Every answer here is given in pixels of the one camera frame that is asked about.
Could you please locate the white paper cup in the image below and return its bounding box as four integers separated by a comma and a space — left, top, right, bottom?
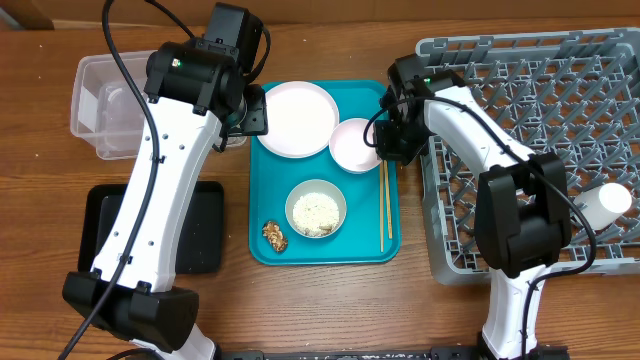
574, 183, 632, 231

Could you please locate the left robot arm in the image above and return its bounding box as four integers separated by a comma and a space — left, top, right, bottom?
62, 3, 271, 359

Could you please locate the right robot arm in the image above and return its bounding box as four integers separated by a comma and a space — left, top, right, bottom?
367, 54, 571, 359

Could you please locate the grey dishwasher rack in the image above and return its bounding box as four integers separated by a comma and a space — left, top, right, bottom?
415, 28, 639, 285

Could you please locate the large white plate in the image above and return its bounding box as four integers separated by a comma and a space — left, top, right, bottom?
257, 81, 340, 159

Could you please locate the grey bowl of rice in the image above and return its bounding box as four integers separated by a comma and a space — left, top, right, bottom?
285, 179, 347, 239

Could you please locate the brown food scrap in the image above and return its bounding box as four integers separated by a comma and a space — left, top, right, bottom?
262, 220, 288, 253

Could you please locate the black plastic tray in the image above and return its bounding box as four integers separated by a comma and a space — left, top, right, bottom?
77, 181, 224, 275

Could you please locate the clear plastic bin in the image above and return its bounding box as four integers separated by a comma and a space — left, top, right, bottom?
70, 49, 249, 161

